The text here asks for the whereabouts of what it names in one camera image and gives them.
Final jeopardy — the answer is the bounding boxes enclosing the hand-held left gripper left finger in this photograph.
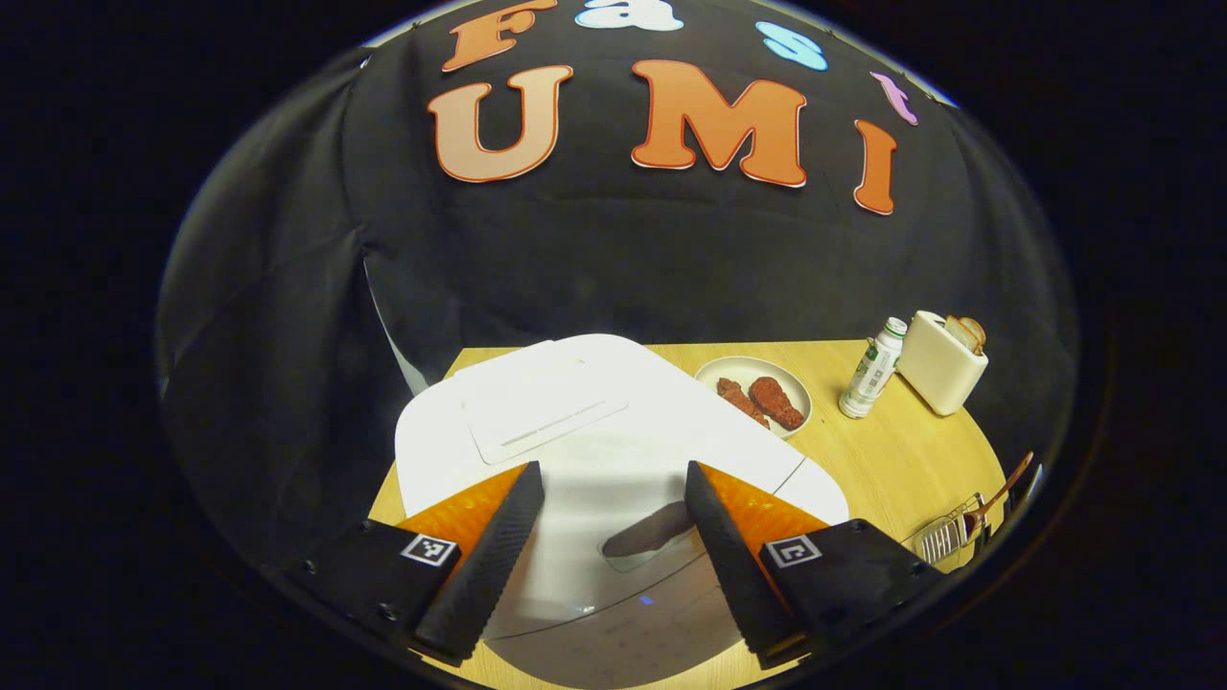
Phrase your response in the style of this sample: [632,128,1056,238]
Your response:
[286,460,545,667]

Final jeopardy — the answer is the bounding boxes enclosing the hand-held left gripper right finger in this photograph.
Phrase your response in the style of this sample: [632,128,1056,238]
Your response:
[684,460,950,670]

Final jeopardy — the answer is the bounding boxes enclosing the cream toaster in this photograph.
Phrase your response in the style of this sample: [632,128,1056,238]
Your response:
[896,310,989,417]

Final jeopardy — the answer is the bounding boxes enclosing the black backdrop cloth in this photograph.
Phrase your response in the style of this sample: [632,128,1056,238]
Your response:
[158,0,1079,576]

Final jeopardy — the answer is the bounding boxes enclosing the red meat piece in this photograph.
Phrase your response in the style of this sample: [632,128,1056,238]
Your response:
[748,376,806,431]
[716,377,773,429]

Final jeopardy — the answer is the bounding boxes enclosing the white plastic bottle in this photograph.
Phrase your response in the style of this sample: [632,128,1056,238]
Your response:
[839,317,908,420]

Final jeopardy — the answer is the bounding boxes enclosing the white rice cooker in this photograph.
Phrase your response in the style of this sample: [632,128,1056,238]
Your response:
[395,333,850,689]

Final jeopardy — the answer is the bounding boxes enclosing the white oval plate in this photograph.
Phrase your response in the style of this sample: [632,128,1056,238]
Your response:
[693,356,814,441]

